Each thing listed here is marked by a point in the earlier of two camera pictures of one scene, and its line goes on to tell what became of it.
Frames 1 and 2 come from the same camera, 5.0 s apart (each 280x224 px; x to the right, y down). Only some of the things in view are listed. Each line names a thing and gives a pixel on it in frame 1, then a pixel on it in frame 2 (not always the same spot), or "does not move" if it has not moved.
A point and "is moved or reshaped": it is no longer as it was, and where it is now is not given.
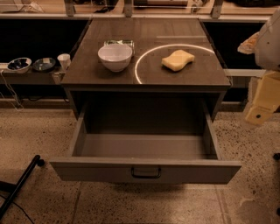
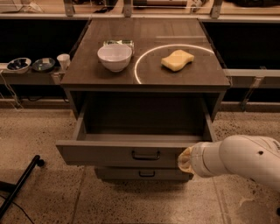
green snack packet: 129,43 does not move
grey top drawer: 146,144 is moved or reshaped
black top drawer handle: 146,176 → 145,157
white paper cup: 65,60 does not move
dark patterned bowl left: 19,65 does not move
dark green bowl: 44,64 does not move
